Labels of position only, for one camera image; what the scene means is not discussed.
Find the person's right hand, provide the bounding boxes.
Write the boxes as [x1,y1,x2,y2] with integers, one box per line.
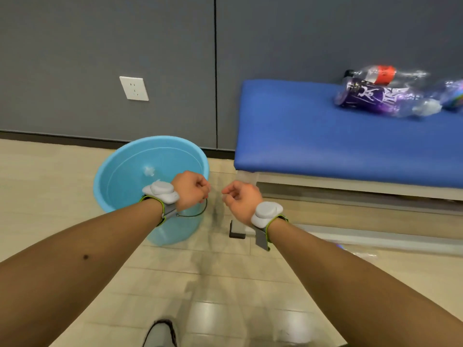
[221,180,264,227]

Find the person's left hand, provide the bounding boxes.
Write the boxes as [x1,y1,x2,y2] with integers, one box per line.
[170,171,212,213]

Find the blue plastic bucket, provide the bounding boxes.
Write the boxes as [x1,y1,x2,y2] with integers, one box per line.
[93,135,210,247]

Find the blue padded bench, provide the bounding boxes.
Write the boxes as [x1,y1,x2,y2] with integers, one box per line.
[229,79,463,257]

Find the purple label bottle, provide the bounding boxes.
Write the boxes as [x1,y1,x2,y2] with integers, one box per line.
[334,76,443,119]

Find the red label black cap bottle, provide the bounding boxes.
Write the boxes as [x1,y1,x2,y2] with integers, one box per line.
[342,65,431,87]

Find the pink blue label bottle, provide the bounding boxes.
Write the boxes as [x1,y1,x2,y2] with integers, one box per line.
[426,78,463,112]

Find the person's left forearm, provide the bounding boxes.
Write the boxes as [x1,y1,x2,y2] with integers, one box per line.
[0,198,165,347]

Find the person's right forearm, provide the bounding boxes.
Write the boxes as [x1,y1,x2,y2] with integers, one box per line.
[267,216,463,347]

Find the person's left shoe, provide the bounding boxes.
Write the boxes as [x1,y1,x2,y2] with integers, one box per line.
[143,320,178,347]

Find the white right wrist tracker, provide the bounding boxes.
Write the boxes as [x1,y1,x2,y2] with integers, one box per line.
[250,201,289,252]

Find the white wrist tracker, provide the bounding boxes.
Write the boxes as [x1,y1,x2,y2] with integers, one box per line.
[250,201,289,252]
[139,179,180,227]

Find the white left wrist tracker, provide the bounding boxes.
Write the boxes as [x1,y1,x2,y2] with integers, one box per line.
[139,179,180,227]

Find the white wall socket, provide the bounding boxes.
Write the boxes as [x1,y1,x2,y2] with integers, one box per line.
[119,76,150,102]

